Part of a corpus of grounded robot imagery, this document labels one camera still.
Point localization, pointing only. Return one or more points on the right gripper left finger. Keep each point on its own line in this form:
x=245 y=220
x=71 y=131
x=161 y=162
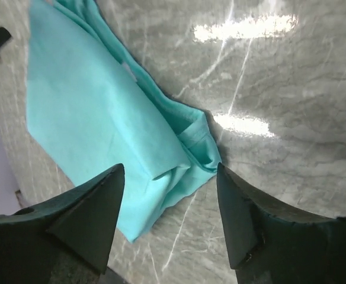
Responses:
x=66 y=239

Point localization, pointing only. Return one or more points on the teal t shirt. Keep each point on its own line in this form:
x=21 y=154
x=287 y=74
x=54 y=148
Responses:
x=90 y=105

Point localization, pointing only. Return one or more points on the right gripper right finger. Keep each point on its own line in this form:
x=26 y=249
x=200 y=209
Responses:
x=270 y=241

